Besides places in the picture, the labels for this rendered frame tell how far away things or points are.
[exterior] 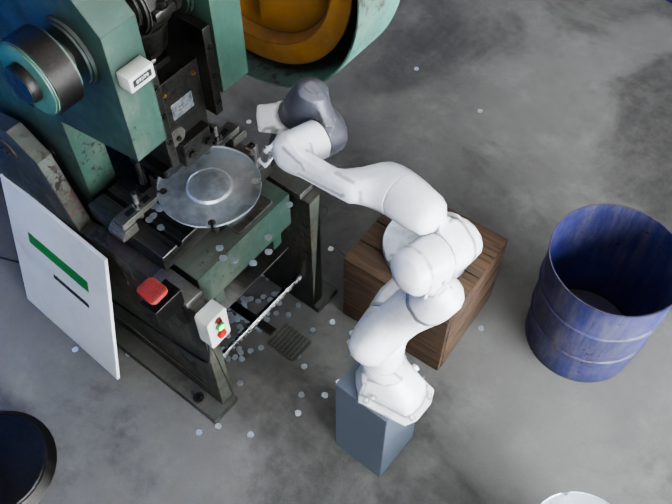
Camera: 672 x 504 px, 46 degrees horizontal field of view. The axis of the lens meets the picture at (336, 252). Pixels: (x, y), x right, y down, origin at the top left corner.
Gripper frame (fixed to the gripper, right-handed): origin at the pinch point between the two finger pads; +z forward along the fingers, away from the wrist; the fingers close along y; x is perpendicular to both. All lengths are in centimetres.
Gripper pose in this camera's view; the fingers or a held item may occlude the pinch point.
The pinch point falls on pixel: (266, 157)
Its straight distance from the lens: 213.4
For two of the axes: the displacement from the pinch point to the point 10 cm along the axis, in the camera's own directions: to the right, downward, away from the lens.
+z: -3.5, 3.0, 8.9
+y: 5.9, -6.7, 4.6
